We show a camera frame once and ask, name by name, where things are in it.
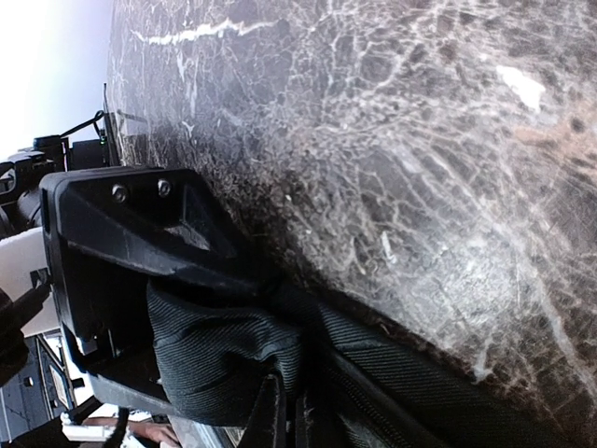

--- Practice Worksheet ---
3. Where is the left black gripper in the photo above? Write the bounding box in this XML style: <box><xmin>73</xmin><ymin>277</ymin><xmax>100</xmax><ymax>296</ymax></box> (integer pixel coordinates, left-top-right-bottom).
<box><xmin>40</xmin><ymin>167</ymin><xmax>283</xmax><ymax>417</ymax></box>

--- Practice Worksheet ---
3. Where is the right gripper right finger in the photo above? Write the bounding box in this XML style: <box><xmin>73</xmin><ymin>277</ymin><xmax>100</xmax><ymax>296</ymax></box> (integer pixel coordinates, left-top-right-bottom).
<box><xmin>294</xmin><ymin>391</ymin><xmax>350</xmax><ymax>448</ymax></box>

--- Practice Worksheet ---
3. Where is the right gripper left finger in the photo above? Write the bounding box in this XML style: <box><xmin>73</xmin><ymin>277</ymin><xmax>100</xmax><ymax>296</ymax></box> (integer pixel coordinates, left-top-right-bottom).
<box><xmin>238</xmin><ymin>373</ymin><xmax>286</xmax><ymax>448</ymax></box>

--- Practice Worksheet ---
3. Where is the black necktie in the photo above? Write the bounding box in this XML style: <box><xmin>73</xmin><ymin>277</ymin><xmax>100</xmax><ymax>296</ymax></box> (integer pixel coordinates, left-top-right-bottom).
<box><xmin>147</xmin><ymin>279</ymin><xmax>566</xmax><ymax>447</ymax></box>

